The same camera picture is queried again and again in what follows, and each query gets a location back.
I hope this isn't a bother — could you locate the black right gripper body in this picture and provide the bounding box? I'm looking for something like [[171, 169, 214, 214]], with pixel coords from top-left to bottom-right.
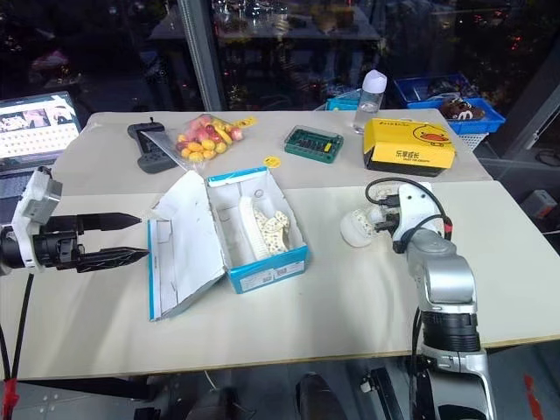
[[386, 194, 403, 234]]

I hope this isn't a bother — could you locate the clear bag of toy fruit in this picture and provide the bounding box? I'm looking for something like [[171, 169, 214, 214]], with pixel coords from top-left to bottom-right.
[[143, 112, 259, 170]]

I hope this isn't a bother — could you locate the blue and white shoebox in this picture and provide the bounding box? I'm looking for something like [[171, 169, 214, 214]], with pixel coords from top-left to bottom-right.
[[146, 167, 311, 323]]

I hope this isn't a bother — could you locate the black handheld device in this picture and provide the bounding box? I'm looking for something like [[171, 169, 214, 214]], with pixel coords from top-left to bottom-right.
[[127, 116, 177, 176]]

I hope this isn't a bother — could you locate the grey box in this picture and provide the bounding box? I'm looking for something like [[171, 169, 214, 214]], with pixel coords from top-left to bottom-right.
[[519, 189, 557, 221]]

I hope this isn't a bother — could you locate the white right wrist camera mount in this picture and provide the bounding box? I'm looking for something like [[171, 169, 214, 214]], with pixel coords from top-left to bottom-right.
[[390, 183, 448, 244]]

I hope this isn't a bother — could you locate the light blue box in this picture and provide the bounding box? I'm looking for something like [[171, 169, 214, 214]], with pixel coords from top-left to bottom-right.
[[325, 93, 365, 113]]

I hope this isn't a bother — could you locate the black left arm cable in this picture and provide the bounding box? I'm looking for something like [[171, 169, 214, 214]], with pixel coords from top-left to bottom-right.
[[0, 271, 35, 382]]

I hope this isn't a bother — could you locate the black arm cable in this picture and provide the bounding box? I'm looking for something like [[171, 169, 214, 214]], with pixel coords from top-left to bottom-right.
[[0, 271, 35, 382], [364, 178, 453, 256]]

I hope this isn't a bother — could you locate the white plastic basket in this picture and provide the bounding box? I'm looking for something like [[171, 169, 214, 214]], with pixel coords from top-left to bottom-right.
[[450, 130, 487, 153]]

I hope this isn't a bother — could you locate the open laptop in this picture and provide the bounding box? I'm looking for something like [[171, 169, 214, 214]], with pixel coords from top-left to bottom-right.
[[0, 90, 85, 212]]

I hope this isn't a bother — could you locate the blue plastic bin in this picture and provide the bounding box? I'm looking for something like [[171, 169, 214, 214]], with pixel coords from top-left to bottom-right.
[[393, 73, 508, 136]]

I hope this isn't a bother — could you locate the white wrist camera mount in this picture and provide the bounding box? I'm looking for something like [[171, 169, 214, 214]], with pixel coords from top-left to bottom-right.
[[10, 166, 64, 269], [390, 183, 448, 244]]

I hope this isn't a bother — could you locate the grey metal window pillar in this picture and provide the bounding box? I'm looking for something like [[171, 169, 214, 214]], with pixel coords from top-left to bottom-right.
[[176, 0, 228, 112]]

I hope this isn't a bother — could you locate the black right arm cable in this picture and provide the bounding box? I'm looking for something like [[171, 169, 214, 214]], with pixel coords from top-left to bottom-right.
[[364, 178, 453, 256]]

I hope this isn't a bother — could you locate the dark rounded shape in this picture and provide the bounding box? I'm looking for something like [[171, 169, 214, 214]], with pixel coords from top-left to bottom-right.
[[295, 371, 347, 420]]

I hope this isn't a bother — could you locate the yellow duck print box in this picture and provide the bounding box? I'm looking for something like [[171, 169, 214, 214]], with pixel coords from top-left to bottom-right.
[[361, 117, 458, 179]]

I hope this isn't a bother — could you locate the brown plush toy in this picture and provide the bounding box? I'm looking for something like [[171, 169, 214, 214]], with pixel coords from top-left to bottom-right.
[[438, 97, 487, 122]]

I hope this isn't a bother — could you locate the green screwdriver bit case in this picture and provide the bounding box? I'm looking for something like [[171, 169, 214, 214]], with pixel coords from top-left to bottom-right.
[[283, 125, 345, 166]]

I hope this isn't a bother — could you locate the clear bottle with white cap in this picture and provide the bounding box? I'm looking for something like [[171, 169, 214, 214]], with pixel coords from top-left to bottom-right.
[[351, 69, 389, 136]]

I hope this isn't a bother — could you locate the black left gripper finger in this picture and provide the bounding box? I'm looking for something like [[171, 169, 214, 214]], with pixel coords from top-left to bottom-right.
[[78, 212, 144, 234], [77, 247, 151, 275]]

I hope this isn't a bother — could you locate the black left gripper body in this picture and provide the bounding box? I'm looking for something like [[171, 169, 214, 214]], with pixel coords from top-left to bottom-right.
[[32, 214, 88, 273]]

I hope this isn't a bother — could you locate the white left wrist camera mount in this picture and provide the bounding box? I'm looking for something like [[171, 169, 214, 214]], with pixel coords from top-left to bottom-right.
[[10, 166, 64, 269]]

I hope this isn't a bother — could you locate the white patterned children's shoe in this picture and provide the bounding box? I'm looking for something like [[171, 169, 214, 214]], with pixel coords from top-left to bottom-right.
[[238, 194, 292, 264], [339, 205, 389, 249]]

